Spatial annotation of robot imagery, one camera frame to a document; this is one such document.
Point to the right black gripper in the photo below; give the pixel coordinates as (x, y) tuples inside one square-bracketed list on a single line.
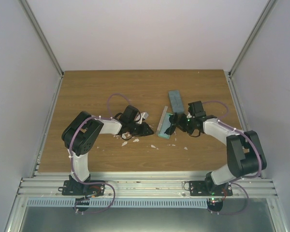
[(180, 124)]

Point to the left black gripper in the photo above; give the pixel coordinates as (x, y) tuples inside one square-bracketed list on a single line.
[(144, 130)]

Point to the blue green glasses case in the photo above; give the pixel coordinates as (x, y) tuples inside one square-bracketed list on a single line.
[(176, 101)]

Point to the grey glasses case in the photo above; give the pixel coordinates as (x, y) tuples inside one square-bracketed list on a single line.
[(164, 124)]

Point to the dark lens sunglasses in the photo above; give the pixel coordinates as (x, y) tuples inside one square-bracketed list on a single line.
[(173, 119)]

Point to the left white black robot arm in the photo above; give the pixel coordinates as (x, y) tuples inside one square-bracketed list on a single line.
[(79, 137)]

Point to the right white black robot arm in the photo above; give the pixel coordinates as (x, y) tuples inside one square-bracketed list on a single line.
[(245, 155)]

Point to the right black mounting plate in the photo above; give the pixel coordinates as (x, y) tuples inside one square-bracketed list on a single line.
[(201, 188)]

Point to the black mounting plate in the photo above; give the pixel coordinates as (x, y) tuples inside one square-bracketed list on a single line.
[(74, 188), (201, 188)]

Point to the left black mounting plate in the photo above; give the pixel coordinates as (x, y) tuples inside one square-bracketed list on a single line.
[(74, 188)]

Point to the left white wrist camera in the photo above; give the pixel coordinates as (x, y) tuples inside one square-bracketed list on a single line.
[(142, 117)]

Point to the slotted grey cable duct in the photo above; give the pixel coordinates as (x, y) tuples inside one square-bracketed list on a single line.
[(119, 203)]

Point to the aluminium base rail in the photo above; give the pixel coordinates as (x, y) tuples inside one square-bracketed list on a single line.
[(169, 184)]

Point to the right aluminium frame post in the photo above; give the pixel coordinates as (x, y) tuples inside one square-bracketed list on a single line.
[(253, 34)]

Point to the aluminium frame post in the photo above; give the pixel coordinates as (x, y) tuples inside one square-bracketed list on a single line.
[(253, 34), (33, 20)]

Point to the left aluminium frame post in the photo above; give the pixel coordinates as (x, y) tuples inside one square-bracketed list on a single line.
[(33, 20)]

